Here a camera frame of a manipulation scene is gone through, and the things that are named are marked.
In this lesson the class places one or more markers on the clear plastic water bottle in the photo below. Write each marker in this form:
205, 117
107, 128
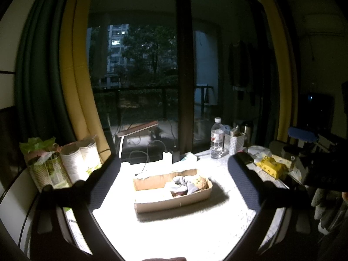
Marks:
217, 141

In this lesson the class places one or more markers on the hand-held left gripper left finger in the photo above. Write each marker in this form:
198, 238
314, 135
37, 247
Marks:
108, 179

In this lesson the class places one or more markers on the green plastic bag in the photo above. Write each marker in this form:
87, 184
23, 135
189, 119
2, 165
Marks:
35, 145

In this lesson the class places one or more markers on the small black object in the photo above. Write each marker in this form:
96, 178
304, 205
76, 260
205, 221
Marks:
246, 157

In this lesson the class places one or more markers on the yellow curtain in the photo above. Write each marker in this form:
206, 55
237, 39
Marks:
280, 59
78, 87

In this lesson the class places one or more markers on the green curtain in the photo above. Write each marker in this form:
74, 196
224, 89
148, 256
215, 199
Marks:
40, 73

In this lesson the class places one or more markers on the white desk lamp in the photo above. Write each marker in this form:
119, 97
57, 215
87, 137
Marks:
138, 128

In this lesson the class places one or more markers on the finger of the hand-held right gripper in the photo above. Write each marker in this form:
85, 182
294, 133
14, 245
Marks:
295, 151
303, 134

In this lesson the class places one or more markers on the metal thermos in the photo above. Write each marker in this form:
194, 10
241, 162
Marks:
248, 130

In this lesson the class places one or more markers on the dark window frame post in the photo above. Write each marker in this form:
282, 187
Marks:
185, 59

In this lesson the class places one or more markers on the cardboard box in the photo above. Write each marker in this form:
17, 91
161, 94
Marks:
168, 204

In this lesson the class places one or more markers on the white air conditioner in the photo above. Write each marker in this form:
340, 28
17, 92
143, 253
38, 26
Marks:
323, 24

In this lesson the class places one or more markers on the black charger plug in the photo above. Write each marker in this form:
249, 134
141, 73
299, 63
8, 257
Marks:
176, 155

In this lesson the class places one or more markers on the balcony railing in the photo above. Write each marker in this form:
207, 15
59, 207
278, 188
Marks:
141, 88

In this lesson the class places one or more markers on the grey cloth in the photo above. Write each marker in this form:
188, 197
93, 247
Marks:
180, 186

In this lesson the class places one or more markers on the white perforated holder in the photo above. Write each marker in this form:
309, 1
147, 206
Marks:
237, 142

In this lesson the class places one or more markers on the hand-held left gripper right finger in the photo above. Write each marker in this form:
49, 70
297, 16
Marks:
244, 185

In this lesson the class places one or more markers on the green patterned cup package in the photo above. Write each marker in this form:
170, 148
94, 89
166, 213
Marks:
46, 174

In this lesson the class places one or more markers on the white charger plug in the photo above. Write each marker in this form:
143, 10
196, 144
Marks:
167, 157

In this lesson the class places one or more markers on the yellow packet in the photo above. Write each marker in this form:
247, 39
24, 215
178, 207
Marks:
272, 167

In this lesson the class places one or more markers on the white power strip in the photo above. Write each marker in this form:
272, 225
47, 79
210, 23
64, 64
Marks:
190, 157

